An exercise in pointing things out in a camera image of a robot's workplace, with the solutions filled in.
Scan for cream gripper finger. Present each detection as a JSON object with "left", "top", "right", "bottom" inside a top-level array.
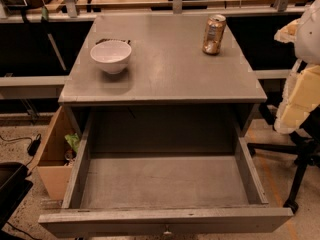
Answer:
[{"left": 274, "top": 65, "right": 320, "bottom": 134}]

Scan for orange soda can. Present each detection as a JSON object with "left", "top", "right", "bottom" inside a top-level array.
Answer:
[{"left": 202, "top": 14, "right": 226, "bottom": 55}]

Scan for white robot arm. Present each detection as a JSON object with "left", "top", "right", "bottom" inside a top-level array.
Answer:
[{"left": 274, "top": 0, "right": 320, "bottom": 134}]

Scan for black office chair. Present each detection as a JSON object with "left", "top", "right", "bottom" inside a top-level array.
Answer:
[{"left": 247, "top": 107, "right": 320, "bottom": 213}]

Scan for grey cabinet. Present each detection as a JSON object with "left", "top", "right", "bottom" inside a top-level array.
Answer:
[{"left": 59, "top": 14, "right": 266, "bottom": 148}]

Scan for silver drawer knob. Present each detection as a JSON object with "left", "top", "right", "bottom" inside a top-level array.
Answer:
[{"left": 162, "top": 230, "right": 172, "bottom": 236}]

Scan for white ceramic bowl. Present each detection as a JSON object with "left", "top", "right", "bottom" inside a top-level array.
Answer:
[{"left": 90, "top": 40, "right": 132, "bottom": 74}]

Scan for grey open drawer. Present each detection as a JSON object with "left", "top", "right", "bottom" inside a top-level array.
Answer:
[{"left": 39, "top": 135, "right": 292, "bottom": 238}]

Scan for green bag in box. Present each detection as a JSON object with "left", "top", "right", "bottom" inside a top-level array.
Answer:
[{"left": 65, "top": 133, "right": 80, "bottom": 153}]

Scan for wooden box on floor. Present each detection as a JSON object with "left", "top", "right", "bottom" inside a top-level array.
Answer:
[{"left": 37, "top": 107, "right": 74, "bottom": 200}]

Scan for black power adapter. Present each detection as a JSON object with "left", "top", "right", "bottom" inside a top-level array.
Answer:
[{"left": 27, "top": 134, "right": 41, "bottom": 156}]

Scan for black bin at left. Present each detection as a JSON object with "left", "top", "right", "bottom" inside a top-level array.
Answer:
[{"left": 0, "top": 162, "right": 33, "bottom": 229}]

